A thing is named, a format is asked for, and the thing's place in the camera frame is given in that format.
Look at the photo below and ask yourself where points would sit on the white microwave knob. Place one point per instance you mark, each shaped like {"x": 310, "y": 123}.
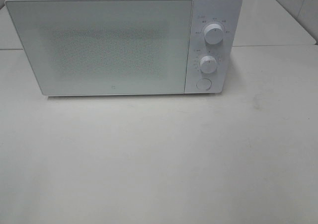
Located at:
{"x": 213, "y": 33}
{"x": 208, "y": 64}

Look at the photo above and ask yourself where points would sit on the round white door button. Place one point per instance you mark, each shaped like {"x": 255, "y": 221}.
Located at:
{"x": 204, "y": 84}

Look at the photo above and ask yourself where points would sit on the white microwave oven body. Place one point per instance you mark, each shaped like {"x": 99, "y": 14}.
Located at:
{"x": 204, "y": 12}

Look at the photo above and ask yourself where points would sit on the white microwave door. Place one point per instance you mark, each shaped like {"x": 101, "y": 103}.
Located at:
{"x": 105, "y": 47}

